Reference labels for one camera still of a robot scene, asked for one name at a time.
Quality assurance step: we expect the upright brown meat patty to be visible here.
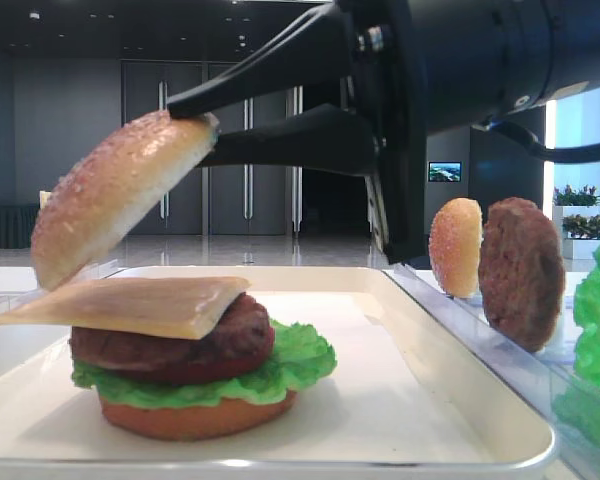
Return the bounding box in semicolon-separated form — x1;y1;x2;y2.
478;197;566;353

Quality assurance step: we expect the white rectangular tray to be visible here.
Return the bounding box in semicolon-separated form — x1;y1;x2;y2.
0;266;558;479

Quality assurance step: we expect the green lettuce on burger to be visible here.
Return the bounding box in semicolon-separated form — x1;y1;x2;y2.
71;320;337;410

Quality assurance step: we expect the bottom bun on tray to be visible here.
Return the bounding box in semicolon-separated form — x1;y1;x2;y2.
99;391;297;441

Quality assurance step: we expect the upright bun back right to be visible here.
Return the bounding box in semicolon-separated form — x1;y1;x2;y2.
428;197;482;298

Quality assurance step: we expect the wall screen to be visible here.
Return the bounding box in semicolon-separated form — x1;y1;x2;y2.
427;162;462;183

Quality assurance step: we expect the upright green lettuce leaf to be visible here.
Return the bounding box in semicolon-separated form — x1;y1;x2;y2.
554;246;600;448

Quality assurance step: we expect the meat patty on burger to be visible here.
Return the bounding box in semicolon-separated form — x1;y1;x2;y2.
69;294;273;371

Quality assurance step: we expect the flower planter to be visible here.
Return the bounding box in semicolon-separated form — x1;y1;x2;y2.
553;185;600;260

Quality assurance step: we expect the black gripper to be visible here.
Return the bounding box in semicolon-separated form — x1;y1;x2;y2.
167;1;427;264

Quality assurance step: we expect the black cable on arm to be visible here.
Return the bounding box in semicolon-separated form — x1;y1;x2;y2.
470;118;600;164

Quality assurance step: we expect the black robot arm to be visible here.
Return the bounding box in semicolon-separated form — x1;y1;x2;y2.
168;1;600;264

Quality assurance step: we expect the bun top half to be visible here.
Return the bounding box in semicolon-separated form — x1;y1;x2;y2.
31;110;219;290

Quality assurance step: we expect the orange cheese slice on burger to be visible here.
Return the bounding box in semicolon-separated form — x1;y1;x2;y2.
0;276;250;340

